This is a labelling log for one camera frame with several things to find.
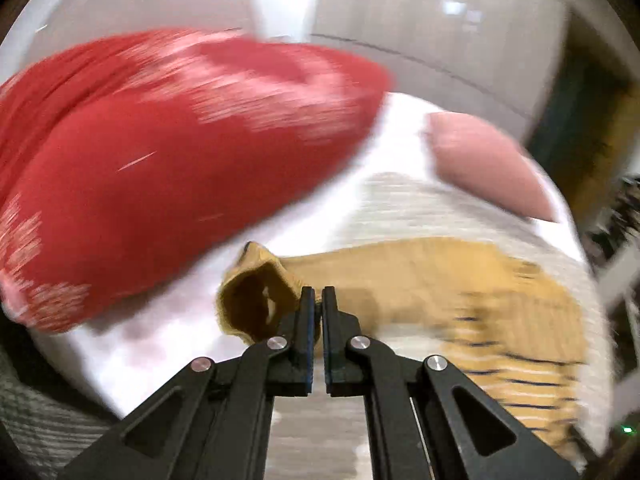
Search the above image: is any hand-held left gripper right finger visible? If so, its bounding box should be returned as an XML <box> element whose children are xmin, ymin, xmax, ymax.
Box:
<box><xmin>322</xmin><ymin>286</ymin><xmax>583</xmax><ymax>480</ymax></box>

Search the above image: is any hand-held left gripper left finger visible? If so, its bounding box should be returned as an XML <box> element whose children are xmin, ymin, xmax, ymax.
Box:
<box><xmin>57</xmin><ymin>286</ymin><xmax>317</xmax><ymax>480</ymax></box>

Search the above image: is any yellow striped shirt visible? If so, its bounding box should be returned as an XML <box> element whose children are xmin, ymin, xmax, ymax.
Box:
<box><xmin>216</xmin><ymin>237</ymin><xmax>591</xmax><ymax>466</ymax></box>

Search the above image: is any beige dotted quilted blanket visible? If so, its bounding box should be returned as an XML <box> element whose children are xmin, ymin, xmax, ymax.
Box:
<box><xmin>270</xmin><ymin>172</ymin><xmax>618</xmax><ymax>480</ymax></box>

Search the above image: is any white bed sheet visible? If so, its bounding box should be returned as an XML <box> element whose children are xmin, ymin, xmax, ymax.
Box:
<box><xmin>30</xmin><ymin>92</ymin><xmax>576</xmax><ymax>421</ymax></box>

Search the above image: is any pink pillow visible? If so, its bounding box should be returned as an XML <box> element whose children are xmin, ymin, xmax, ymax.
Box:
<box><xmin>427</xmin><ymin>111</ymin><xmax>561</xmax><ymax>223</ymax></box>

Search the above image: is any red patterned pillow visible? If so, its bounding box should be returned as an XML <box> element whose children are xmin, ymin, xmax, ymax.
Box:
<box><xmin>0</xmin><ymin>27</ymin><xmax>396</xmax><ymax>335</ymax></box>

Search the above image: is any grey woven cloth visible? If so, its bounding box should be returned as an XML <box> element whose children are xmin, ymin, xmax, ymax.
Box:
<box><xmin>0</xmin><ymin>350</ymin><xmax>121</xmax><ymax>480</ymax></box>

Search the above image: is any white panelled wardrobe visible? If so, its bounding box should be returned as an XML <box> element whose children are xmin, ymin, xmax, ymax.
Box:
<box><xmin>307</xmin><ymin>0</ymin><xmax>571</xmax><ymax>136</ymax></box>

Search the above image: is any yellow door frame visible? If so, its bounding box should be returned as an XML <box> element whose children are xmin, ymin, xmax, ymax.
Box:
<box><xmin>520</xmin><ymin>10</ymin><xmax>640</xmax><ymax>221</ymax></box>

